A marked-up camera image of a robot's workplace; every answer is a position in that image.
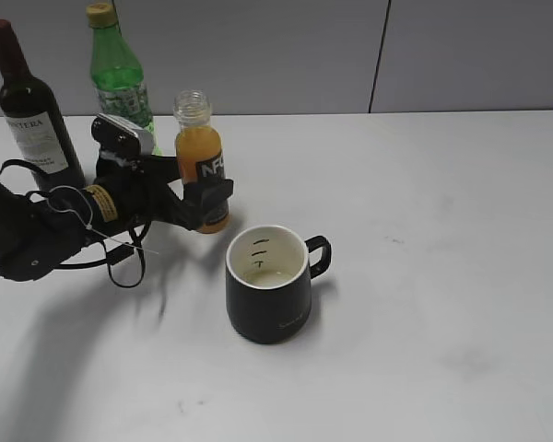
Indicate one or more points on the NFC orange juice bottle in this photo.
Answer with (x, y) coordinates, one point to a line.
(198, 144)

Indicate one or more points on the green plastic soda bottle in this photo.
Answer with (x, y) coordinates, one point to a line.
(115, 71)

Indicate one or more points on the dark red wine bottle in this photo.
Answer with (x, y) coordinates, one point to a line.
(34, 118)

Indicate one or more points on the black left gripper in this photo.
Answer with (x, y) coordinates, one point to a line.
(131, 193)

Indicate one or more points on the black mug white inside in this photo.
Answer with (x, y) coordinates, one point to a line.
(269, 272)

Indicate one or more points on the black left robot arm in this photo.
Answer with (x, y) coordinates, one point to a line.
(67, 228)

